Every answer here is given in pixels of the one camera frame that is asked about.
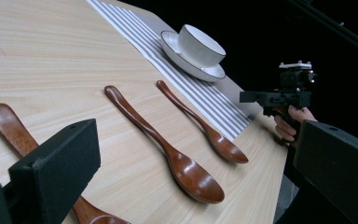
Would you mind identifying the white bowl with dark rim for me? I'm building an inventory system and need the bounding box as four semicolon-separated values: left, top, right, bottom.
177;23;227;69

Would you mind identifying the slim brown wooden spoon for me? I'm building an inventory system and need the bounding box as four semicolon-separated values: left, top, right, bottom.
156;79;250;165

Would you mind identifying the black metal stand bar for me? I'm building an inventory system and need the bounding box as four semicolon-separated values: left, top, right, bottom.
287;0;358;60

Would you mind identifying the wide-handled brown wooden spoon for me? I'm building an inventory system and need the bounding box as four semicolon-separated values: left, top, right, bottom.
0;103;132;224

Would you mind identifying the white plate with dark rim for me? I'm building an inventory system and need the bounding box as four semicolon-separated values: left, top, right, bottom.
159;30;227;83

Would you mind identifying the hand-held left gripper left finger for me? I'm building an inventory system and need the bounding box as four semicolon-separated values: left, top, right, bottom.
8;118;102;224

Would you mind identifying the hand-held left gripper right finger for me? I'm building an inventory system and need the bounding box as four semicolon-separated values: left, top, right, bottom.
293;119;358;224

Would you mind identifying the grey white striped placemat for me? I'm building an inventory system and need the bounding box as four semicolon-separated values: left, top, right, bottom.
86;0;264;143

